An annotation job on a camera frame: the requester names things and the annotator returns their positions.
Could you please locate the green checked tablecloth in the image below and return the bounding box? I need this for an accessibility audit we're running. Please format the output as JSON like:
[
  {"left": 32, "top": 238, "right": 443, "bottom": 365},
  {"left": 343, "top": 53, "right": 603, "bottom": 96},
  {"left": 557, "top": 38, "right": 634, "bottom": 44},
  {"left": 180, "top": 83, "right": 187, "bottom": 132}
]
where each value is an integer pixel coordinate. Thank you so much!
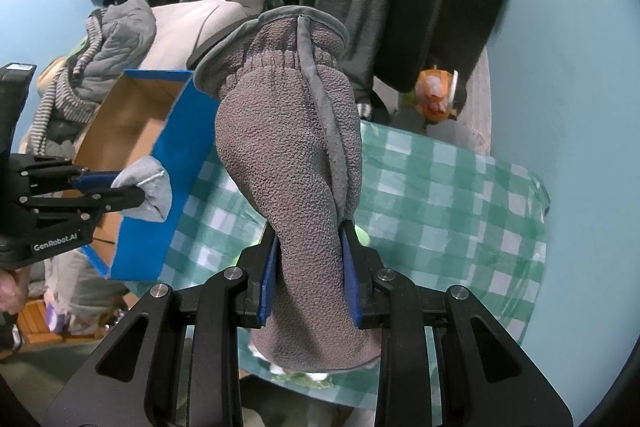
[{"left": 155, "top": 119, "right": 551, "bottom": 410}]

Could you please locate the orange and white object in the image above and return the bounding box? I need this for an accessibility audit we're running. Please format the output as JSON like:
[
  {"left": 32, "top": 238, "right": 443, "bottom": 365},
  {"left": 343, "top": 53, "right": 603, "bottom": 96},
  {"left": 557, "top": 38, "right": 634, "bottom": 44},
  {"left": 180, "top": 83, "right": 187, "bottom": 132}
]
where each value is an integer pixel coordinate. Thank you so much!
[{"left": 415, "top": 67, "right": 461, "bottom": 122}]

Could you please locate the grey striped garment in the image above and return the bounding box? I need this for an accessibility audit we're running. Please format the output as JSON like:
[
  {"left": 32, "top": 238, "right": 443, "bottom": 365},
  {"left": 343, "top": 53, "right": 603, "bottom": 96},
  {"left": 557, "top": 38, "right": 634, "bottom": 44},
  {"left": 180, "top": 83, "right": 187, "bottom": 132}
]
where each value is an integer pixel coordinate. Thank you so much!
[{"left": 20, "top": 12, "right": 108, "bottom": 152}]

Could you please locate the person's left hand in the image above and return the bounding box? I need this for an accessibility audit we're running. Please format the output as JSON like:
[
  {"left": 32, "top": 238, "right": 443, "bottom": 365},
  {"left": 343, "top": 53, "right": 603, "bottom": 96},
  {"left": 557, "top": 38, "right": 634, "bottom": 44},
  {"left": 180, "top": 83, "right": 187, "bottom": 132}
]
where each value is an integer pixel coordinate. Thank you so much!
[{"left": 0, "top": 268, "right": 31, "bottom": 315}]

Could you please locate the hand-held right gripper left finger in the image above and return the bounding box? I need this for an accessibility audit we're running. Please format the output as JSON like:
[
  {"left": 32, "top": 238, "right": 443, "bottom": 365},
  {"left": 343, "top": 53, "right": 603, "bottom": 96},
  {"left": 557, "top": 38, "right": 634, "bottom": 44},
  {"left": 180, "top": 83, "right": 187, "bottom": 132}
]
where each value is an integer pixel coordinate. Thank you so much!
[{"left": 45, "top": 222, "right": 281, "bottom": 427}]

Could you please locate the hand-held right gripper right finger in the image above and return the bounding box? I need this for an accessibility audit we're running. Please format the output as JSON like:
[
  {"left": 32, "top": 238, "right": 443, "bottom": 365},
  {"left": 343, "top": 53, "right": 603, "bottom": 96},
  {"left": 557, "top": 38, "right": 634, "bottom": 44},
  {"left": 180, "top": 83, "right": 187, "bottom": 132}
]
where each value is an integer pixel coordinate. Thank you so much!
[{"left": 340, "top": 219, "right": 573, "bottom": 427}]

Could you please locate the yellow green pillow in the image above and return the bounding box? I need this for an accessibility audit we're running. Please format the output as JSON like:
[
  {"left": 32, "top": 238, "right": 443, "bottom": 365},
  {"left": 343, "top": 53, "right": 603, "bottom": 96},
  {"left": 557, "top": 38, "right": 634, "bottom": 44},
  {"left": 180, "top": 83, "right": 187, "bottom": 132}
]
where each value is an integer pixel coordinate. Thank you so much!
[{"left": 36, "top": 57, "right": 68, "bottom": 100}]

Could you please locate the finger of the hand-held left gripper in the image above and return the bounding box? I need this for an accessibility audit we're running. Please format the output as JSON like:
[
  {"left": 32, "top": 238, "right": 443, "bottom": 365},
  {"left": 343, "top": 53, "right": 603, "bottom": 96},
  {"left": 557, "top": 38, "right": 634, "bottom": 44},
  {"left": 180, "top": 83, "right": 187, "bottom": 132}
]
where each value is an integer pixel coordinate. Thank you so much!
[
  {"left": 20, "top": 184, "right": 147, "bottom": 228},
  {"left": 10, "top": 154, "right": 123, "bottom": 198}
]

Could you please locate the grey fleece glove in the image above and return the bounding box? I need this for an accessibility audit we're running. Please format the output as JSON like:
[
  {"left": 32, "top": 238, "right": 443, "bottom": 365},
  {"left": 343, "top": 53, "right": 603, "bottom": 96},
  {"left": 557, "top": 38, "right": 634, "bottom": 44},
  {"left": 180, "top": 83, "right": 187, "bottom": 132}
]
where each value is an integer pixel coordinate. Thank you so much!
[{"left": 192, "top": 4, "right": 383, "bottom": 370}]

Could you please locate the light grey sock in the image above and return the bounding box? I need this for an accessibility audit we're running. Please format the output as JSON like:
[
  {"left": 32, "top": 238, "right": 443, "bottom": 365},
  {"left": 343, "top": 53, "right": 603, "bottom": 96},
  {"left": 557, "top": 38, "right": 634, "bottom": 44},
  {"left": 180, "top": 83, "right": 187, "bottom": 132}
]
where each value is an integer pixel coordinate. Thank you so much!
[{"left": 111, "top": 156, "right": 173, "bottom": 224}]

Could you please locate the black office chair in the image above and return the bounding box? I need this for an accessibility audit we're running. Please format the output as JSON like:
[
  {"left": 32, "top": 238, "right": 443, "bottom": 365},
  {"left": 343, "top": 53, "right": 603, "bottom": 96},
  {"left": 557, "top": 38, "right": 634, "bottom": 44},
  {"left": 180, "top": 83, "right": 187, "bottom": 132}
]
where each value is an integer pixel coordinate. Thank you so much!
[{"left": 282, "top": 0, "right": 448, "bottom": 122}]

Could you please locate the white bed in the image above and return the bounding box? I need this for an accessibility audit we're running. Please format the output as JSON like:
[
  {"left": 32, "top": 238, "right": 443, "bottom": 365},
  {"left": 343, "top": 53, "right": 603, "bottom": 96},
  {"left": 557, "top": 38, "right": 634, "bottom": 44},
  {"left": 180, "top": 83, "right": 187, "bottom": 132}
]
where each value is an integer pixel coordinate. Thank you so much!
[{"left": 145, "top": 0, "right": 261, "bottom": 72}]

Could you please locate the blue-sided cardboard box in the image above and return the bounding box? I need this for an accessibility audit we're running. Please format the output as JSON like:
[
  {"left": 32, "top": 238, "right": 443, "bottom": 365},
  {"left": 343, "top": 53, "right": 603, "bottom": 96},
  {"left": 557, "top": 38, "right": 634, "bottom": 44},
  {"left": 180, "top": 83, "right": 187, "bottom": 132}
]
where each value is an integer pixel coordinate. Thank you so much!
[{"left": 72, "top": 68, "right": 223, "bottom": 282}]

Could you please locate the wooden slatted platform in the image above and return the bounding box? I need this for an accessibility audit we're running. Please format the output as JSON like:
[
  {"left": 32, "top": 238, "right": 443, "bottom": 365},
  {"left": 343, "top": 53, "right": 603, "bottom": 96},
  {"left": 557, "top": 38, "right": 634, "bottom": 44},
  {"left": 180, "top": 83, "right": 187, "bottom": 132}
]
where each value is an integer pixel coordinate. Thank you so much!
[{"left": 17, "top": 299, "right": 68, "bottom": 348}]

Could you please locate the purple box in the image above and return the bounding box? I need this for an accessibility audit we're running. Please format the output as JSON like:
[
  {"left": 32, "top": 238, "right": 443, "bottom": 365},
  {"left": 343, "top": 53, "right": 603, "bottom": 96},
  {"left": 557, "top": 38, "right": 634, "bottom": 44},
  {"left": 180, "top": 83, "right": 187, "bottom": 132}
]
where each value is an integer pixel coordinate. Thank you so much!
[{"left": 46, "top": 302, "right": 69, "bottom": 334}]

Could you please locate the grey puffer jacket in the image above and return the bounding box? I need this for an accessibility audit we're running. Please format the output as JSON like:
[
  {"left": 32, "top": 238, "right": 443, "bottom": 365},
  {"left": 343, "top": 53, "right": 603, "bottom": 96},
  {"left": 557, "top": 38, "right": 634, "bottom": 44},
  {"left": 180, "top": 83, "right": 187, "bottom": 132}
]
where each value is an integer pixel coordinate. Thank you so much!
[{"left": 47, "top": 0, "right": 158, "bottom": 142}]

